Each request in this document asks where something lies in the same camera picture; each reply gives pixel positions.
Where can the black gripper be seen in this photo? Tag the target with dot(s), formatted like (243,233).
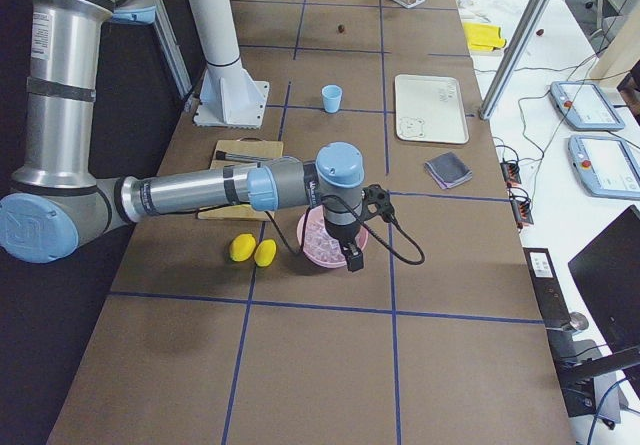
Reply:
(343,235)

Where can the clear ice cubes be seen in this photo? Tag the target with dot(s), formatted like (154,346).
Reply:
(321,248)

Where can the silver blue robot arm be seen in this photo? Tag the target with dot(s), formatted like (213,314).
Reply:
(56,205)

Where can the light blue plastic cup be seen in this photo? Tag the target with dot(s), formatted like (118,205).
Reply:
(331,96)

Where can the pink bowl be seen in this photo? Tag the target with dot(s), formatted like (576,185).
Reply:
(316,214)

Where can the yellow lemon near bowl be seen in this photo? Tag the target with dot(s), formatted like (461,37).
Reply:
(265,253)

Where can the yellow lemon near edge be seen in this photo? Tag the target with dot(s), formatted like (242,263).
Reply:
(242,247)

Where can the grey folded cloth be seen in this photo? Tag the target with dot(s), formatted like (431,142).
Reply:
(448,170)

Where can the wooden cutting board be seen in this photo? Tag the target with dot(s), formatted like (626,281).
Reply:
(263,148)

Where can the cream bear tray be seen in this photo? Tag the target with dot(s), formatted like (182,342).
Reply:
(429,109)

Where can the lower orange connector block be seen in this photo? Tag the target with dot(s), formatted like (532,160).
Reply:
(521,209)

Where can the orange connector block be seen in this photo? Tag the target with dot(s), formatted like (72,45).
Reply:
(511,173)
(521,209)

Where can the upper orange connector block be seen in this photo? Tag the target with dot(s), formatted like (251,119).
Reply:
(511,173)

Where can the black box with label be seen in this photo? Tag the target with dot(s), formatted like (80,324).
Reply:
(550,299)

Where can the black monitor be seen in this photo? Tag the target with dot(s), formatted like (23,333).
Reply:
(606,274)

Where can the yellow cloth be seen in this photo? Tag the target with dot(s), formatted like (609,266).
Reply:
(483,37)

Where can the black monitor stand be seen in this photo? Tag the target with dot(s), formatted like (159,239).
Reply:
(585,374)

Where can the lower teach pendant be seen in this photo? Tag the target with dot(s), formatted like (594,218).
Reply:
(605,166)

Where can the teach pendant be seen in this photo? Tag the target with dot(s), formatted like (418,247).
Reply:
(585,107)
(605,166)

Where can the upper teach pendant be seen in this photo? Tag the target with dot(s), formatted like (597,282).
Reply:
(585,107)

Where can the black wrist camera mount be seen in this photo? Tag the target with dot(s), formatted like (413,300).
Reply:
(376,202)

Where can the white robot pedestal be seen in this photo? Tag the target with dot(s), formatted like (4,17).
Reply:
(229,96)

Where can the aluminium frame post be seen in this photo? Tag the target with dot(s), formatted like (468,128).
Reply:
(523,33)

